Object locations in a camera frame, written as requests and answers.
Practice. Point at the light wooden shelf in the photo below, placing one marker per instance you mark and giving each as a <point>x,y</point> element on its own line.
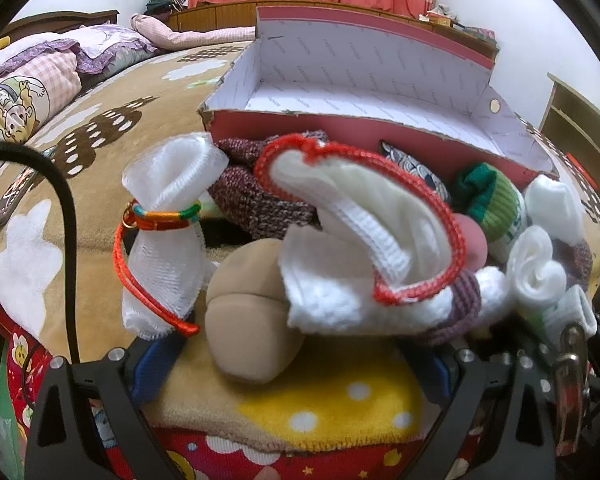
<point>575,110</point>

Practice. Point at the beige soft ball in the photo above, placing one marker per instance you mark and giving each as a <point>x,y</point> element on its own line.
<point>250,330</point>

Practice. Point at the dark blue patterned pouch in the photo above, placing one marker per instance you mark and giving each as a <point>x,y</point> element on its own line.
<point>415,167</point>

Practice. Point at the white sock green stripe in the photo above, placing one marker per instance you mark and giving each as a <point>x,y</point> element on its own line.
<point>575,310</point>

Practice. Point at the pink rolled quilt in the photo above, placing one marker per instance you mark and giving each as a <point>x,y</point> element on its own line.
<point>190,37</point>

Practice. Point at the boxes on cabinet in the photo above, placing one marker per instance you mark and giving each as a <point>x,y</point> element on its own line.
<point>442,16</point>

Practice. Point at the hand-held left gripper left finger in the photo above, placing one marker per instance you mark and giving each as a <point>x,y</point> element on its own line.
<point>147,375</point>

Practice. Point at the pink plaid cartoon pillow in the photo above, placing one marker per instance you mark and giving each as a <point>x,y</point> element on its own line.
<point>25,85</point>

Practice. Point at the purple ruffled pillow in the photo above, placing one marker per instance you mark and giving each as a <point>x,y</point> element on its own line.
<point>110,45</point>

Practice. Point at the metal spring clip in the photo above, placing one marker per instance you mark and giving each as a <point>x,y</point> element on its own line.
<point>570,375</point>

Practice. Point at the red printed bedsheet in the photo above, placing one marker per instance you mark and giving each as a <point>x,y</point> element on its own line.
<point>230,460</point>

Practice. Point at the white sock red trim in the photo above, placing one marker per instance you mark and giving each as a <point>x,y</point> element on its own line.
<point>360,210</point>

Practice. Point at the pink sponge ball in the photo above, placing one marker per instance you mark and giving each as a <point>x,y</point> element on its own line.
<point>472,240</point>

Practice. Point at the green white striped sock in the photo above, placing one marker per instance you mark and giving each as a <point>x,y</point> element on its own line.
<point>495,205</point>

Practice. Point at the wooden headboard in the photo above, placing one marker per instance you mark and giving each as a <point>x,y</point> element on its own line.
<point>80,16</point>

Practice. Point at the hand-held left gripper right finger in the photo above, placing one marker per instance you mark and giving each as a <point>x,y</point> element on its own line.
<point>440,377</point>

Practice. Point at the maroon knitted sock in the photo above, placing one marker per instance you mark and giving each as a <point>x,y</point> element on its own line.
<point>260,195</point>
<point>460,310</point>

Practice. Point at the red cardboard box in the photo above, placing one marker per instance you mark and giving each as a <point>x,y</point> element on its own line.
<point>360,85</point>

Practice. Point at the orange stool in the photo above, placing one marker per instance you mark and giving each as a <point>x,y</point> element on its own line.
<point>577,167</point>

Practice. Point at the brown printed blanket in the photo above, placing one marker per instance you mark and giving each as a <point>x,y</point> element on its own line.
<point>130,170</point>

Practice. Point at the pile of folded clothes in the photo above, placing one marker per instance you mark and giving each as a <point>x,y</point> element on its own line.
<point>162,2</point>

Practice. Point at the wooden low cabinet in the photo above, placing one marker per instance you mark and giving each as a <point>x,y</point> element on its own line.
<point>205,15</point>

